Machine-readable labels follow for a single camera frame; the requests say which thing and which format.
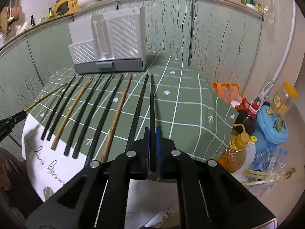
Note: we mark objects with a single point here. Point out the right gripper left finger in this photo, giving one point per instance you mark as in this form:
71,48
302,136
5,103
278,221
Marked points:
96,197

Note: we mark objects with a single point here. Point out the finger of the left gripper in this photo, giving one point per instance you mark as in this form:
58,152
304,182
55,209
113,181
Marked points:
8,124

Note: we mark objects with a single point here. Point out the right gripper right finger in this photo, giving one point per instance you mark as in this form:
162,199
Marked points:
208,196

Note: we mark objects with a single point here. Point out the brown wooden chopstick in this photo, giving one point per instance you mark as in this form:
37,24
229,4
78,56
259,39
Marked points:
109,140

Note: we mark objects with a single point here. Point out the black chopstick pair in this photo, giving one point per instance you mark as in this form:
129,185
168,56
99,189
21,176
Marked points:
136,116

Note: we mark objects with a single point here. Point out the cooking oil bottle yellow cap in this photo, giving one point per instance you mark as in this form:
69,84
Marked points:
233,158

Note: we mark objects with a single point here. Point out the green leek stalks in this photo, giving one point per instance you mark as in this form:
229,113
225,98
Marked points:
266,178

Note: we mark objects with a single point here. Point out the clear water bottle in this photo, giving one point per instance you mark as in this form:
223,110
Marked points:
272,158

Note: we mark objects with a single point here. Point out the green checked tablecloth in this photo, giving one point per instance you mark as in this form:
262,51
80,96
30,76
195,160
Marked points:
187,109

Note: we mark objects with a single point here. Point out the dark soy sauce bottle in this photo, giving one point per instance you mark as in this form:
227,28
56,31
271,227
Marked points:
247,117

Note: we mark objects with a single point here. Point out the dark sauce bottle on counter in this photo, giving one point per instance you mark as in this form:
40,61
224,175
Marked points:
32,21

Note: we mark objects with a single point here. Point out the orange plastic bag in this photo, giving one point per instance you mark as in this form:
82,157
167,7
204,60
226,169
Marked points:
228,92

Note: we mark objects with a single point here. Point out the green bottle yellow label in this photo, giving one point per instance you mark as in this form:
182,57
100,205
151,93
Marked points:
50,13

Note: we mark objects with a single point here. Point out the jar with yellow lid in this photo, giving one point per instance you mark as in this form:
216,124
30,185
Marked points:
284,99

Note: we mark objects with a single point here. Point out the yellow toy microwave box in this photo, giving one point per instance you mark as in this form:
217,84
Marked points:
66,7

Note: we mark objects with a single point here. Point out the white plastic utensil holder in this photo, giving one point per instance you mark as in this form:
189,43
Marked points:
113,41

